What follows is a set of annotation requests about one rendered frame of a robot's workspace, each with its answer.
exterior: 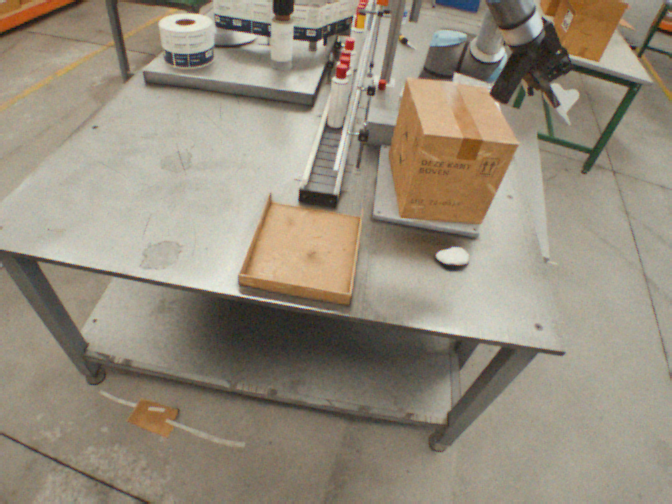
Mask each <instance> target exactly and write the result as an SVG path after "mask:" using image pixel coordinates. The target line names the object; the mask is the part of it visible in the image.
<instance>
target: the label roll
mask: <svg viewBox="0 0 672 504"><path fill-rule="evenodd" d="M159 29H160V36H161V42H162V49H163V56H164V61H165V63H166V64H167V65H169V66H171V67H174V68H180V69H195V68H200V67H204V66H207V65H209V64H211V63H212V62H213V61H214V59H215V55H214V42H213V28H212V20H211V19H210V18H208V17H206V16H203V15H199V14H175V15H171V16H167V17H165V18H163V19H161V20H160V21H159Z"/></svg>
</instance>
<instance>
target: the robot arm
mask: <svg viewBox="0 0 672 504"><path fill-rule="evenodd" d="M485 2H486V4H487V6H488V7H487V10H486V13H485V16H484V19H483V22H482V26H481V29H480V32H479V35H478V37H476V38H474V39H473V41H468V40H467V36H466V35H465V34H464V33H461V32H457V31H451V30H440V31H437V32H435V33H434V34H433V37H432V40H431V42H430V44H429V45H430V46H429V49H428V53H427V56H426V60H425V63H424V67H423V70H422V72H421V73H420V75H419V76H418V79H426V80H434V81H439V80H440V81H448V82H453V77H454V74H455V73H458V74H461V75H464V76H467V77H470V78H473V79H476V80H479V81H481V82H486V83H493V82H494V81H495V80H496V79H497V80H496V82H495V83H494V85H493V87H492V88H491V90H490V92H489V94H490V96H491V97H492V98H493V99H495V100H496V101H497V102H500V103H502V104H507V103H508V102H509V100H510V98H511V97H512V95H513V93H514V92H515V90H516V88H517V87H518V85H519V84H520V82H521V83H522V86H523V88H524V90H525V92H526V94H527V95H528V96H533V95H534V91H533V88H534V89H535V90H537V91H539V90H541V92H543V93H542V94H543V98H544V99H545V101H546V102H547V103H548V105H549V106H550V107H551V109H552V111H553V113H554V114H555V115H556V117H557V118H558V120H559V122H561V123H563V124H565V125H567V126H569V125H570V121H569V118H568V116H567V114H566V112H567V111H568V110H569V109H570V107H571V106H572V105H573V104H574V103H575V102H576V100H577V99H578V98H579V92H578V91H577V90H576V89H571V90H563V88H562V87H561V86H560V85H559V84H558V83H553V84H551V85H550V82H551V81H553V80H554V79H555V80H556V79H557V78H558V77H560V76H561V75H564V76H565V75H566V74H567V73H569V72H570V71H571V70H573V69H574V68H573V65H572V63H571V60H570V57H569V54H568V52H567V49H566V48H564V47H562V46H561V43H560V41H559V38H558V35H557V33H556V30H555V28H554V25H553V22H552V21H548V20H546V19H545V18H544V17H540V15H539V12H538V10H537V7H536V5H535V3H534V0H485ZM504 41H505V43H506V44H508V46H509V49H510V50H511V51H512V54H511V56H510V57H509V59H508V61H507V63H506V64H505V61H506V59H507V53H505V48H504V45H503V43H504ZM560 50H562V51H561V52H560V53H558V51H560ZM557 53H558V54H557ZM566 56H567V59H568V61H569V64H570V66H568V67H567V68H565V69H563V68H564V67H566V66H567V63H566V62H565V61H563V60H562V59H563V58H565V57H566ZM560 60H561V61H560ZM504 64H505V66H504ZM503 66H504V68H503ZM502 68H503V69H502ZM501 70H502V71H501ZM500 72H501V73H500ZM499 74H500V75H499ZM497 77H498V78H497Z"/></svg>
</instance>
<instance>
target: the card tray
mask: <svg viewBox="0 0 672 504"><path fill-rule="evenodd" d="M363 211H364V207H363V208H362V213H361V217H358V216H352V215H347V214H341V213H335V212H330V211H324V210H318V209H312V208H306V207H301V206H295V205H289V204H283V203H277V202H272V201H271V191H270V192H269V195H268V197H267V200H266V202H265V205H264V207H263V210H262V212H261V215H260V217H259V220H258V223H257V225H256V228H255V230H254V233H253V235H252V238H251V241H250V243H249V246H248V248H247V251H246V254H245V256H244V259H243V261H242V264H241V267H240V269H239V272H238V284H239V285H241V286H246V287H251V288H257V289H262V290H268V291H273V292H279V293H284V294H290V295H295V296H301V297H306V298H312V299H317V300H323V301H328V302H334V303H340V304H345V305H349V304H350V300H351V296H352V289H353V282H354V275H355V268H356V261H357V254H358V247H359V240H360V233H361V226H362V218H363Z"/></svg>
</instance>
